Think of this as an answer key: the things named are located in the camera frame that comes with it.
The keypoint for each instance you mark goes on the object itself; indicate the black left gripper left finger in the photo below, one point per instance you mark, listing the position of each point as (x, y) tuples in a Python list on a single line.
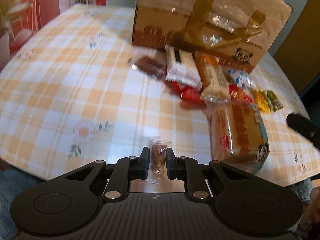
[(121, 174)]

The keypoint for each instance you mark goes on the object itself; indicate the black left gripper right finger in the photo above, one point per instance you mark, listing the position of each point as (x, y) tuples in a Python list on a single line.
[(189, 171)]

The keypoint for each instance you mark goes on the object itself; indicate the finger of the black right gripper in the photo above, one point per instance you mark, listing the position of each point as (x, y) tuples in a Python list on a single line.
[(304, 127)]

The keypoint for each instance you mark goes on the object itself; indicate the small clear brown candy packet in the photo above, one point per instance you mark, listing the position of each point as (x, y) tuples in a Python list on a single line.
[(158, 149)]

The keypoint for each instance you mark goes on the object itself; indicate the person's right hand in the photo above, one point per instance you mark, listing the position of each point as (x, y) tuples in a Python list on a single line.
[(311, 216)]

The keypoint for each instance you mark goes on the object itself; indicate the yellow green snack packet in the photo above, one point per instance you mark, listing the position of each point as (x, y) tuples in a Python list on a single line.
[(266, 101)]

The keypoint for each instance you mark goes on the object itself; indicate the sliced bread loaf bag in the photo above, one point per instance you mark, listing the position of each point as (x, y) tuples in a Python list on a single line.
[(238, 136)]

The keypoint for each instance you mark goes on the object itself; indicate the red barcode snack packet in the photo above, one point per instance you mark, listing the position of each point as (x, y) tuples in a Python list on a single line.
[(186, 93)]

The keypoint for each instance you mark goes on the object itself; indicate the brown wooden door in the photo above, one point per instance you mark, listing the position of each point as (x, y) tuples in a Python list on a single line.
[(298, 56)]

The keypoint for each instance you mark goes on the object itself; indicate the white blue snack packet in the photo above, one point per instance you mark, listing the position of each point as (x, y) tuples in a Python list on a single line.
[(241, 78)]

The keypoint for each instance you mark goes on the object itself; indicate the orange beige snack packet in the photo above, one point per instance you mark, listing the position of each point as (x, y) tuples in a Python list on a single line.
[(214, 83)]

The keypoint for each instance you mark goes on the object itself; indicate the checkered floral tablecloth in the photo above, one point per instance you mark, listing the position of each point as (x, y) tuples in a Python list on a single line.
[(70, 96)]

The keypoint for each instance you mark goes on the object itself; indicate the white black-striped snack packet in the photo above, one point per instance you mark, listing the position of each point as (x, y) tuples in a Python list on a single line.
[(181, 68)]

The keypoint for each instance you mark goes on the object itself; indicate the dark brown snack packet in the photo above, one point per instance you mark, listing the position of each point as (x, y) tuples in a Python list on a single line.
[(150, 66)]

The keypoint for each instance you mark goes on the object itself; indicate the cardboard box with paper cover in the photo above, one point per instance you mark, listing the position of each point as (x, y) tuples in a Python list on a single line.
[(239, 32)]

